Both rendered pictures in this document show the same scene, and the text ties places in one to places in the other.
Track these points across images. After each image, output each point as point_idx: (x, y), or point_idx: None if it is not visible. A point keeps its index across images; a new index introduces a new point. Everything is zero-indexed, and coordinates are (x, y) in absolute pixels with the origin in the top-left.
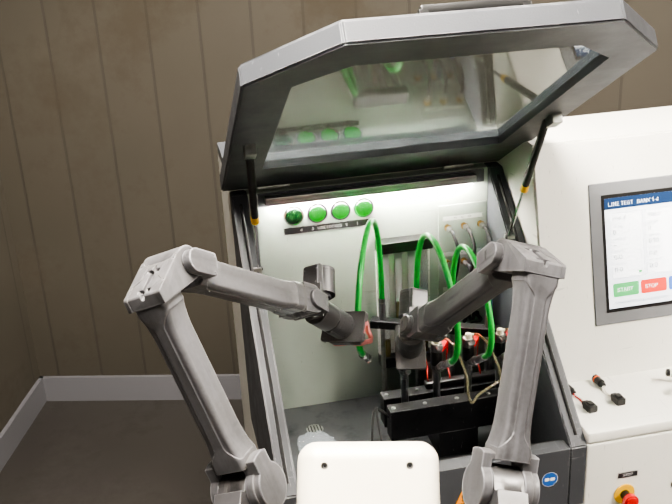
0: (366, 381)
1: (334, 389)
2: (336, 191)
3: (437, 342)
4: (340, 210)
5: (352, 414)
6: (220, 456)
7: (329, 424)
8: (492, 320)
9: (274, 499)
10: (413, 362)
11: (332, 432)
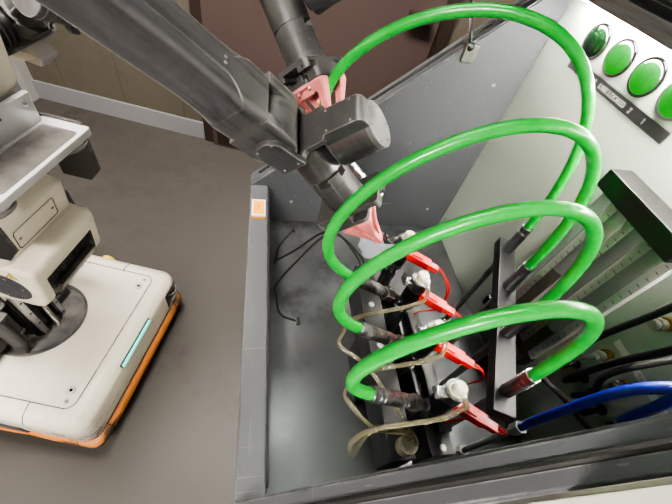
0: (479, 299)
1: (464, 271)
2: (664, 20)
3: (258, 160)
4: (642, 73)
5: (434, 289)
6: None
7: (416, 267)
8: (350, 280)
9: (18, 0)
10: (326, 209)
11: (402, 266)
